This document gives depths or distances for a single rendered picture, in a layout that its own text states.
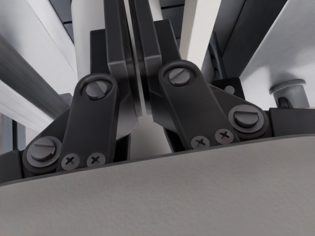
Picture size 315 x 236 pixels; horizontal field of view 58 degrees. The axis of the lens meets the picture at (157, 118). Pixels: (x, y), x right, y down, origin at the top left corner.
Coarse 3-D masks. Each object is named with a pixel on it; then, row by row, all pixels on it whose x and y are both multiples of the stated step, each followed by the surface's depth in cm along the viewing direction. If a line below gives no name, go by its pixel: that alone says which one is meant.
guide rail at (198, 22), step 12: (192, 0) 14; (204, 0) 13; (216, 0) 13; (192, 12) 14; (204, 12) 14; (216, 12) 14; (192, 24) 14; (204, 24) 14; (192, 36) 15; (204, 36) 16; (180, 48) 20; (192, 48) 17; (204, 48) 17; (192, 60) 18
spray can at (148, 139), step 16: (80, 0) 15; (96, 0) 14; (80, 16) 14; (96, 16) 14; (128, 16) 14; (160, 16) 15; (80, 32) 14; (80, 48) 14; (80, 64) 14; (144, 112) 12; (144, 128) 12; (160, 128) 12; (144, 144) 12; (160, 144) 12
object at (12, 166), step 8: (8, 152) 8; (16, 152) 8; (0, 160) 8; (8, 160) 8; (16, 160) 8; (0, 168) 8; (8, 168) 7; (16, 168) 7; (24, 168) 8; (0, 176) 7; (8, 176) 7; (16, 176) 7; (24, 176) 7; (32, 176) 7
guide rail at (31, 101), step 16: (0, 48) 7; (0, 64) 7; (16, 64) 8; (0, 80) 7; (16, 80) 8; (32, 80) 9; (0, 96) 8; (16, 96) 8; (32, 96) 9; (48, 96) 10; (0, 112) 9; (16, 112) 9; (32, 112) 9; (48, 112) 10; (32, 128) 11
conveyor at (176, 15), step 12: (60, 0) 16; (168, 0) 18; (180, 0) 18; (60, 12) 17; (168, 12) 19; (180, 12) 19; (72, 24) 18; (180, 24) 20; (72, 36) 19; (180, 36) 22
